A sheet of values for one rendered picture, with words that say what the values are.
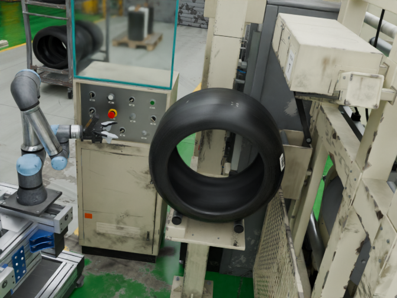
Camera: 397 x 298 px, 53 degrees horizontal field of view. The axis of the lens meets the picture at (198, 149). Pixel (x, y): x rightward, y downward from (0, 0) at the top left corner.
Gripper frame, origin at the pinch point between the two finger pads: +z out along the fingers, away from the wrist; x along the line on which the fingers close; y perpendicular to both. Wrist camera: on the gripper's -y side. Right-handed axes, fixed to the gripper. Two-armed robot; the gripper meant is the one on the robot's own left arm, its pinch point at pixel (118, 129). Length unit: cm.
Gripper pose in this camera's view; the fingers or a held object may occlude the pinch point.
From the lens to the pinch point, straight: 222.9
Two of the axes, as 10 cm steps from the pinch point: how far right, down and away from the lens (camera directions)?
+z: 9.7, 0.0, 2.3
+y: -1.3, 8.1, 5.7
